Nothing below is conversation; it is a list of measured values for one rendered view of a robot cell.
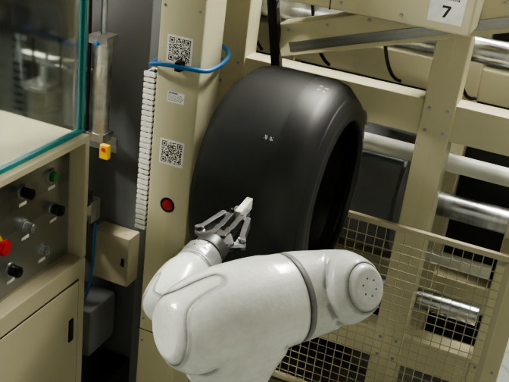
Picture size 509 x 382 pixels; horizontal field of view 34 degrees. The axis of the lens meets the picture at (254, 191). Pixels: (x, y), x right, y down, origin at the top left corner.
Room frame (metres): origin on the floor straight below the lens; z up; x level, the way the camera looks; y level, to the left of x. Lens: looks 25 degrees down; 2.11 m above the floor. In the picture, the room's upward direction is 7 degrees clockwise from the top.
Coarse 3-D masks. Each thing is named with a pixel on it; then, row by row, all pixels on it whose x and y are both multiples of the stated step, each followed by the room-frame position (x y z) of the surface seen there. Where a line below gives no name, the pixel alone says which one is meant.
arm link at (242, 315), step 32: (256, 256) 1.02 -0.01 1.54; (192, 288) 0.93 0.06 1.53; (224, 288) 0.93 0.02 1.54; (256, 288) 0.94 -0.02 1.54; (288, 288) 0.96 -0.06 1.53; (160, 320) 0.92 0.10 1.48; (192, 320) 0.89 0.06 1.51; (224, 320) 0.90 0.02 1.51; (256, 320) 0.91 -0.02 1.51; (288, 320) 0.94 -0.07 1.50; (160, 352) 0.91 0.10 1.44; (192, 352) 0.88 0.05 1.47; (224, 352) 0.89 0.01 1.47; (256, 352) 0.91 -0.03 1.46
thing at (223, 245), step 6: (204, 234) 1.60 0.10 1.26; (210, 234) 1.60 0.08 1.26; (216, 234) 1.60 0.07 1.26; (204, 240) 1.58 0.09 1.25; (210, 240) 1.58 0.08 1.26; (216, 240) 1.58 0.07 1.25; (222, 240) 1.60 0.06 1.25; (228, 240) 1.62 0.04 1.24; (216, 246) 1.57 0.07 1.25; (222, 246) 1.58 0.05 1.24; (228, 246) 1.60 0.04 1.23; (222, 252) 1.58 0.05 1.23; (222, 258) 1.57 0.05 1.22
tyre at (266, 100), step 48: (240, 96) 1.99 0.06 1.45; (288, 96) 1.98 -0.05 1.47; (336, 96) 2.02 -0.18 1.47; (240, 144) 1.88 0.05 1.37; (288, 144) 1.86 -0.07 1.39; (336, 144) 2.33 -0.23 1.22; (192, 192) 1.89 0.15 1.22; (240, 192) 1.82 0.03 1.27; (288, 192) 1.80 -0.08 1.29; (336, 192) 2.30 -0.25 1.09; (288, 240) 1.79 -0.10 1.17; (336, 240) 2.13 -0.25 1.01
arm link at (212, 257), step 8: (192, 240) 1.57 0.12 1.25; (200, 240) 1.57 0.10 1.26; (184, 248) 1.55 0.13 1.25; (192, 248) 1.54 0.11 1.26; (200, 248) 1.54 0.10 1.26; (208, 248) 1.55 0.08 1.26; (200, 256) 1.51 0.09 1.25; (208, 256) 1.53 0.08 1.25; (216, 256) 1.54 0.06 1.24; (208, 264) 1.51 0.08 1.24; (216, 264) 1.53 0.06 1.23
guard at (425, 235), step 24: (360, 216) 2.34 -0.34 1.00; (384, 240) 2.31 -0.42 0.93; (432, 240) 2.26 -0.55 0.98; (456, 240) 2.25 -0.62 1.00; (408, 264) 2.28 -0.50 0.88; (384, 288) 2.30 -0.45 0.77; (456, 288) 2.23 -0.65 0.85; (504, 288) 2.18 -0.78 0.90; (360, 360) 2.31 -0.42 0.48; (456, 360) 2.21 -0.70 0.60; (480, 360) 2.18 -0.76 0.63
